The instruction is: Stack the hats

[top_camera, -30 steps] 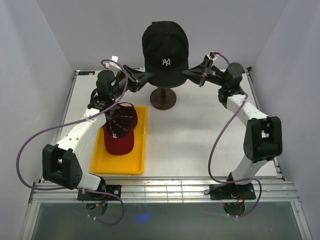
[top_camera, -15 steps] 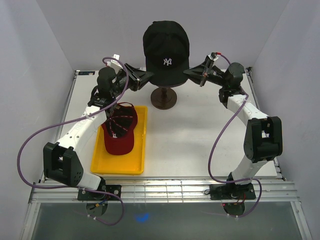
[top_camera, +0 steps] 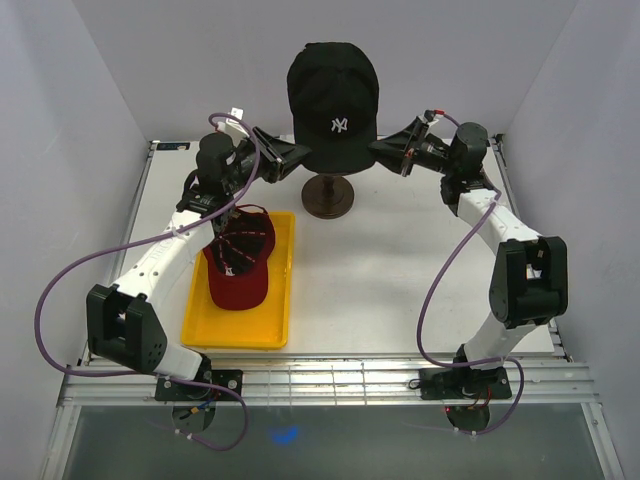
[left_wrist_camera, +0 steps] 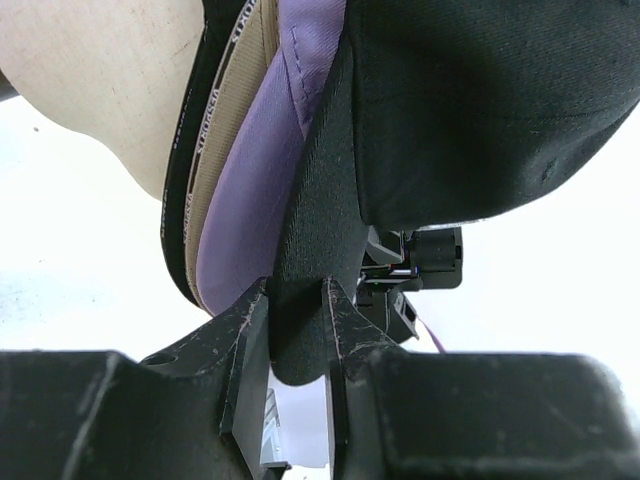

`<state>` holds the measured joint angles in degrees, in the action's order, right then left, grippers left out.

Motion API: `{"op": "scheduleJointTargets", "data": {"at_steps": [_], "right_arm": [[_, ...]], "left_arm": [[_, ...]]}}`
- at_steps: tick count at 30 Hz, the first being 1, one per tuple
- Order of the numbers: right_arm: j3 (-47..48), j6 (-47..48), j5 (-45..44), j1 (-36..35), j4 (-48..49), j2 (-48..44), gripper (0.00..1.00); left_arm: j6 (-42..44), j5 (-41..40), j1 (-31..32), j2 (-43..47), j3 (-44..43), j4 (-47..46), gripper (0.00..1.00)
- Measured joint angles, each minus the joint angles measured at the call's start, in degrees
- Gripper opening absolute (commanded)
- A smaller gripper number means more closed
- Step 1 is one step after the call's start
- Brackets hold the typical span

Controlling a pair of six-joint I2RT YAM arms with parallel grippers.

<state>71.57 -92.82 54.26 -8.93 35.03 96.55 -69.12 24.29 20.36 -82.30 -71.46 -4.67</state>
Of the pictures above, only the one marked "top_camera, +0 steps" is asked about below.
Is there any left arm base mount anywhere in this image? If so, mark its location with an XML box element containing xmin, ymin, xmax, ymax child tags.
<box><xmin>154</xmin><ymin>369</ymin><xmax>244</xmax><ymax>402</ymax></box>

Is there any dark red baseball cap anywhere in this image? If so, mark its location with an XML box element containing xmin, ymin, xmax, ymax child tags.
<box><xmin>203</xmin><ymin>204</ymin><xmax>276</xmax><ymax>311</ymax></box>

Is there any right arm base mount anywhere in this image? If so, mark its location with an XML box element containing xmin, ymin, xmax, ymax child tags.
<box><xmin>408</xmin><ymin>367</ymin><xmax>512</xmax><ymax>400</ymax></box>

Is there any dark wooden round stand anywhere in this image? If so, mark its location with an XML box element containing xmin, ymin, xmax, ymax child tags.
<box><xmin>301</xmin><ymin>174</ymin><xmax>355</xmax><ymax>219</ymax></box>

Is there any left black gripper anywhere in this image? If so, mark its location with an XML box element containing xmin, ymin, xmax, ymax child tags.
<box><xmin>224</xmin><ymin>127</ymin><xmax>312</xmax><ymax>195</ymax></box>

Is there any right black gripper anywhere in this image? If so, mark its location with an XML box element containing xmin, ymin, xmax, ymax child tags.
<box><xmin>366</xmin><ymin>120</ymin><xmax>458</xmax><ymax>178</ymax></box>

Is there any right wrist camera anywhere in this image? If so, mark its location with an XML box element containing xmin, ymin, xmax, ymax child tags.
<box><xmin>421</xmin><ymin>109</ymin><xmax>445</xmax><ymax>130</ymax></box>

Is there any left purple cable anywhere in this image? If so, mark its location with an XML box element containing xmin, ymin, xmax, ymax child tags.
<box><xmin>33</xmin><ymin>113</ymin><xmax>264</xmax><ymax>451</ymax></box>

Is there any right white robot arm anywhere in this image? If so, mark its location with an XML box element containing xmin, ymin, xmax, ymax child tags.
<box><xmin>368</xmin><ymin>110</ymin><xmax>568</xmax><ymax>400</ymax></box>

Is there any aluminium frame rail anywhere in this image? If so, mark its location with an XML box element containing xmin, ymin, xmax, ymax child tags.
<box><xmin>56</xmin><ymin>354</ymin><xmax>624</xmax><ymax>479</ymax></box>

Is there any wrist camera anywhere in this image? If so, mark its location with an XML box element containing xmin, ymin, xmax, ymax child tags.
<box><xmin>421</xmin><ymin>109</ymin><xmax>445</xmax><ymax>130</ymax></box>
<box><xmin>217</xmin><ymin>107</ymin><xmax>249</xmax><ymax>145</ymax></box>

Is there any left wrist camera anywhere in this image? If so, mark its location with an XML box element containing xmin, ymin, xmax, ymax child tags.
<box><xmin>217</xmin><ymin>107</ymin><xmax>249</xmax><ymax>145</ymax></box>

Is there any yellow plastic tray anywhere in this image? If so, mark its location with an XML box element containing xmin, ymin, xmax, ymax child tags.
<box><xmin>180</xmin><ymin>212</ymin><xmax>295</xmax><ymax>350</ymax></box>

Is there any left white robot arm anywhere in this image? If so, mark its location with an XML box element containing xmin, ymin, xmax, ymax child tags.
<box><xmin>86</xmin><ymin>128</ymin><xmax>310</xmax><ymax>400</ymax></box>

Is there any black cap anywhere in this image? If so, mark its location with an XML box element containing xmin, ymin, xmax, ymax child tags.
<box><xmin>286</xmin><ymin>42</ymin><xmax>379</xmax><ymax>175</ymax></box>

